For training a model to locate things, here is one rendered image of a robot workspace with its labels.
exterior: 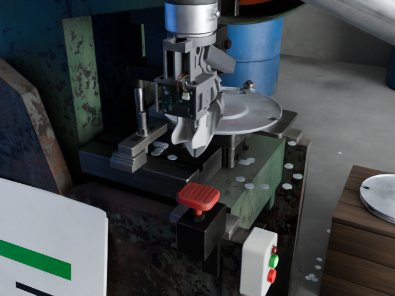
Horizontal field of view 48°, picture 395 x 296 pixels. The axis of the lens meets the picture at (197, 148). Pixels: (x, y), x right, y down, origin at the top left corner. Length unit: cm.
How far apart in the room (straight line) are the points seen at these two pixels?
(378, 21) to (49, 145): 77
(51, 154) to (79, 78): 20
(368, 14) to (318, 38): 366
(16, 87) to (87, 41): 19
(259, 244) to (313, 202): 129
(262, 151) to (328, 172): 128
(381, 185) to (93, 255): 101
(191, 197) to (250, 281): 25
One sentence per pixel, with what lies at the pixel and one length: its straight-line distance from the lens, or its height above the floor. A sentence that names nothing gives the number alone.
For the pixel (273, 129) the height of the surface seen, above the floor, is 78.
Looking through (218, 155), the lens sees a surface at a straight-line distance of 106.
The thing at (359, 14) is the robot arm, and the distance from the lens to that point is 77.
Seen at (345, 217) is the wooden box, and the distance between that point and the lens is 150.
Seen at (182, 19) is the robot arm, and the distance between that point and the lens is 62.
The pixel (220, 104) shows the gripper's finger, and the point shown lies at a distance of 69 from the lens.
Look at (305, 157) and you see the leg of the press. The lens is 131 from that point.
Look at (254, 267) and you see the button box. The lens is 91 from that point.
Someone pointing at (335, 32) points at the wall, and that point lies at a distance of 438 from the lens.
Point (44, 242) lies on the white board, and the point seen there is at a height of 45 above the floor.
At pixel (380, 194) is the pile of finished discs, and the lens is 162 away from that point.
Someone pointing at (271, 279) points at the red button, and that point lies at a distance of 95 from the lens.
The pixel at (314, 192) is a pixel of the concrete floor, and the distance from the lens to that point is 225.
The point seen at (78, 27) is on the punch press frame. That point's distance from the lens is 107.
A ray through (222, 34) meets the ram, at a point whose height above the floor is 96.
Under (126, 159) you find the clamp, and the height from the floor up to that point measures 73.
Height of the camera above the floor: 120
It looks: 28 degrees down
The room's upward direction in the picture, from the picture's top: straight up
